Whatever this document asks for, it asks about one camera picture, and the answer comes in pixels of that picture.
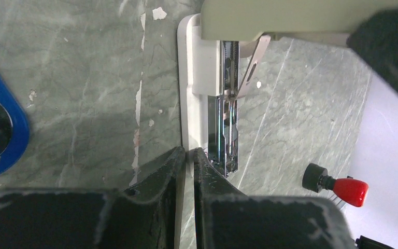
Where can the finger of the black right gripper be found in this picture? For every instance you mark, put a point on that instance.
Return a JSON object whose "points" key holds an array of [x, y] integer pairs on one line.
{"points": [[375, 41]]}

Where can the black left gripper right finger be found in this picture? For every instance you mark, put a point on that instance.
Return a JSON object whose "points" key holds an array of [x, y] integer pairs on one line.
{"points": [[227, 218]]}

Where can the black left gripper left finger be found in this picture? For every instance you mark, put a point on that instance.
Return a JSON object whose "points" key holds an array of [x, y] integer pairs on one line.
{"points": [[145, 215]]}

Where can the beige white stapler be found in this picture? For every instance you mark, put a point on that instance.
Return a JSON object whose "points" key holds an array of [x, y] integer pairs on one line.
{"points": [[221, 47]]}

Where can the red black push button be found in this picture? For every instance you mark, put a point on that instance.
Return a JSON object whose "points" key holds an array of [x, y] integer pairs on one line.
{"points": [[350, 190]]}

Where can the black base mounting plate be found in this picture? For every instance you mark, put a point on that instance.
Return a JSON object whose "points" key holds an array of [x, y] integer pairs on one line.
{"points": [[366, 243]]}

